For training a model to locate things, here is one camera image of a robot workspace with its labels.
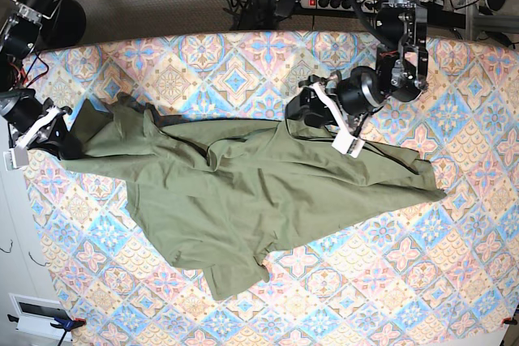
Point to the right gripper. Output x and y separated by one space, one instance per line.
36 125

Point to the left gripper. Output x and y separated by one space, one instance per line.
317 106

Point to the green t-shirt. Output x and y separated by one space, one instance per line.
220 195

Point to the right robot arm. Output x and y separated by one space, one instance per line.
26 27

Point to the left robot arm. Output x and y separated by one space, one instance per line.
400 72

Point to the white power strip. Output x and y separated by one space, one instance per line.
367 6

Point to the black round stool base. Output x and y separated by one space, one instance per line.
69 25

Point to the blue clamp bottom left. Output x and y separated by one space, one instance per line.
67 325

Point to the patterned tablecloth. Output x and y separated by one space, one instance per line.
426 274

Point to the orange clamp bottom right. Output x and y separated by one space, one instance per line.
509 321

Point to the white wall socket box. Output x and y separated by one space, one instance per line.
33 306

